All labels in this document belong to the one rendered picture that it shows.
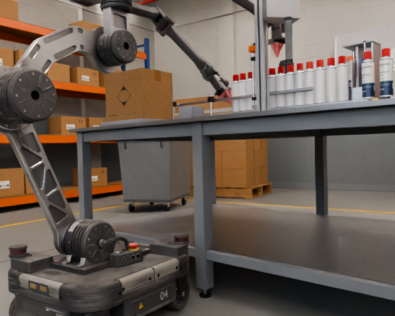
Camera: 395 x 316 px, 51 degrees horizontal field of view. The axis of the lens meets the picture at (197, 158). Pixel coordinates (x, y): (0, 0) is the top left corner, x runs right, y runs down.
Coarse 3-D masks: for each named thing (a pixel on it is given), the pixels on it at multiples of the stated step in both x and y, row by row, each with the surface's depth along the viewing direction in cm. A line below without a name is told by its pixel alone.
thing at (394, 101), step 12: (288, 108) 154; (300, 108) 150; (312, 108) 147; (324, 108) 144; (336, 108) 141; (348, 108) 140; (360, 108) 142; (168, 120) 198; (180, 120) 192; (192, 120) 187; (204, 120) 183; (216, 120) 185
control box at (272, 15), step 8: (264, 0) 194; (272, 0) 192; (280, 0) 193; (288, 0) 194; (296, 0) 195; (264, 8) 194; (272, 8) 192; (280, 8) 193; (288, 8) 194; (296, 8) 195; (264, 16) 195; (272, 16) 192; (280, 16) 193; (296, 16) 195
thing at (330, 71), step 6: (330, 60) 189; (330, 66) 189; (330, 72) 188; (330, 78) 189; (330, 84) 189; (336, 84) 189; (330, 90) 189; (336, 90) 189; (330, 96) 189; (336, 96) 189
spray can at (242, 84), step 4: (240, 76) 223; (244, 76) 223; (240, 80) 223; (244, 80) 222; (240, 84) 222; (244, 84) 222; (240, 88) 222; (244, 88) 222; (240, 92) 222; (244, 92) 222; (240, 100) 223; (244, 100) 222; (240, 104) 223; (244, 104) 222; (240, 108) 223; (244, 108) 222
